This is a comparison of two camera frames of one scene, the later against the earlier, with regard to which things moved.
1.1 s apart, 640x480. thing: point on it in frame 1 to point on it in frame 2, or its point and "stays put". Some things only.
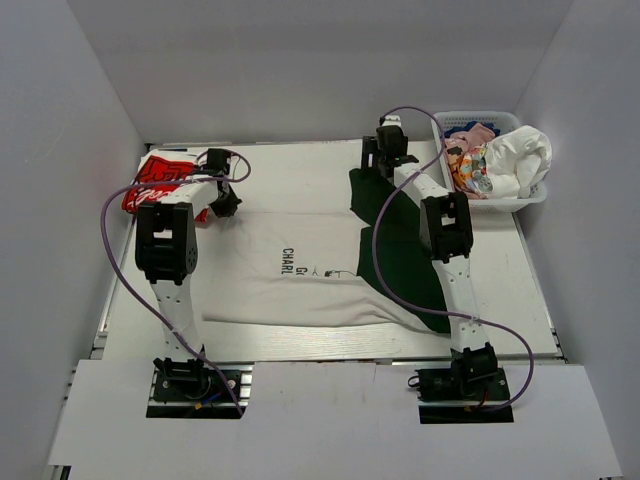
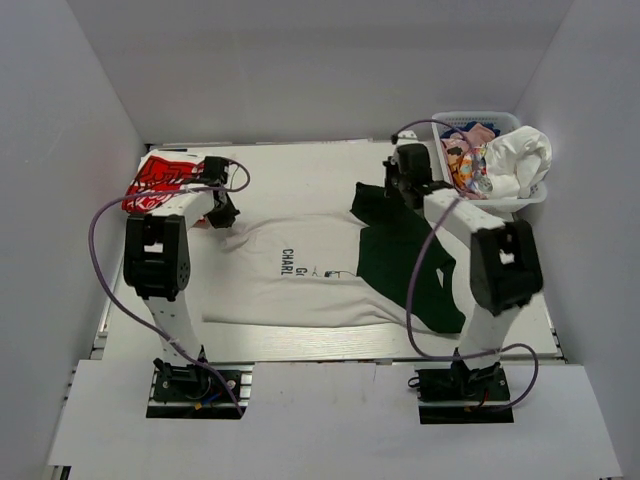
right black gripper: [370, 154] to [396, 185]
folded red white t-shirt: [158, 165] stays put
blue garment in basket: [486, 125] stays put
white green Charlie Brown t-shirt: [304, 266] stays put
